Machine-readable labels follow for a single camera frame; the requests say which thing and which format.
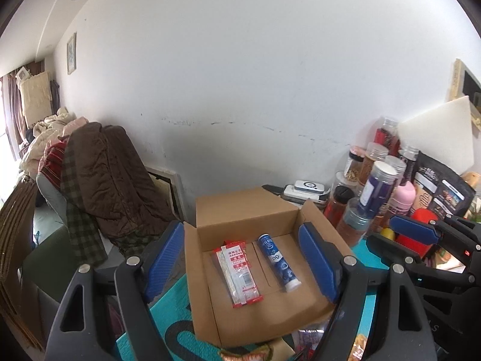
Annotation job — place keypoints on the pink garment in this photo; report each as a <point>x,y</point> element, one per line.
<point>77,125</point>

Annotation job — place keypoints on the brown cardboard box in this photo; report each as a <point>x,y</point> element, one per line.
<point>240,214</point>

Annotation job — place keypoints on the white framed picture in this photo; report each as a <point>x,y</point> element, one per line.
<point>169,188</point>

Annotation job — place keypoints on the jar with brown sticks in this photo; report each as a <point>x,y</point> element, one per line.
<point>372,161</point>

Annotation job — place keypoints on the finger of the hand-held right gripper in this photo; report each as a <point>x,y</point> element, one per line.
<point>413,228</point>
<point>383,246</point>

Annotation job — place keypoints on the red white sachet strip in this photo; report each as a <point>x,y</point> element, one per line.
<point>238,272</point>

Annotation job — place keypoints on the beige hanging cloth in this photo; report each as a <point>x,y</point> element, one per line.
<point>35,96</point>

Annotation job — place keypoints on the clear jar white lid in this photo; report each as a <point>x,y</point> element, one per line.
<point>396,163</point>

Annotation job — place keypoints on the curtain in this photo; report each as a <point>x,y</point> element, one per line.
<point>11,109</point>

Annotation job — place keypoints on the red plastic container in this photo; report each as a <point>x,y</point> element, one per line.
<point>413,250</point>

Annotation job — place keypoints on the framed wall picture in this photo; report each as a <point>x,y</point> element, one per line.
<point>71,53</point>

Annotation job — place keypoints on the small white device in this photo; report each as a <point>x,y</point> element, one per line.
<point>309,186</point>

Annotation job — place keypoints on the tall jar red contents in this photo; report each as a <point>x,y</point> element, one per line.
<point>387,135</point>

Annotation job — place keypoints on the wall intercom panel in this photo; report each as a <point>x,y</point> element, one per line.
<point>468,82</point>

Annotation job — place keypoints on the black printed pouch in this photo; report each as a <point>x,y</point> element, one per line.
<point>443,184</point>

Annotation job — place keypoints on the green plaid cloth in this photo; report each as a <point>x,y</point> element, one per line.
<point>80,214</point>

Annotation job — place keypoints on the white foam board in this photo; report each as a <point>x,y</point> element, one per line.
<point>439,135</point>

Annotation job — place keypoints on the black banded nut jar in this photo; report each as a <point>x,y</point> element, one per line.
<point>353,163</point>

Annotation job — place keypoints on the cream quilted jacket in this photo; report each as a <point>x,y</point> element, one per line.
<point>37,139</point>

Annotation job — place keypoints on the dark green seat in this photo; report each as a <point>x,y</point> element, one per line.
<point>52,267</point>

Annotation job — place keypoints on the blue label jar white lid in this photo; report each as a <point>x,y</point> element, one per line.
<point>375,188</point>

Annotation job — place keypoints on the pink bottle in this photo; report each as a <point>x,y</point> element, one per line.
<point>402,199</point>

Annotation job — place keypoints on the red spice jar black lid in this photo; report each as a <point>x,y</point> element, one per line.
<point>336,205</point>

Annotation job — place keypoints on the bright window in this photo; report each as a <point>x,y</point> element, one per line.
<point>3,139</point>

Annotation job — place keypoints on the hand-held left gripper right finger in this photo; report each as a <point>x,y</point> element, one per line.
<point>319,263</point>

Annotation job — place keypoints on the brown powder jar clear lid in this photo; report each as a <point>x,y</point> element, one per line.
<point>351,225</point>

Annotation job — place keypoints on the red striped cloth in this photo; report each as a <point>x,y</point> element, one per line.
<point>52,161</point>

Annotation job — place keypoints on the dark hanging garment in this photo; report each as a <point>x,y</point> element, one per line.
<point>55,96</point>

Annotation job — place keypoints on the blue snack tube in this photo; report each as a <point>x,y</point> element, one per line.
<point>278,263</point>

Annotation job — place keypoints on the yellow lemon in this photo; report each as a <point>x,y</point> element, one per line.
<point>389,234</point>

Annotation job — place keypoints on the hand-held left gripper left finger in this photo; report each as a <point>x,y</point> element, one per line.
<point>162,263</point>

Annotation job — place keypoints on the clear round jar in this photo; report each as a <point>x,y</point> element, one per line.
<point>344,180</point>

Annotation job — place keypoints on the jar with dark contents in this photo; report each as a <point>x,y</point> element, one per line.
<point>409,158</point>

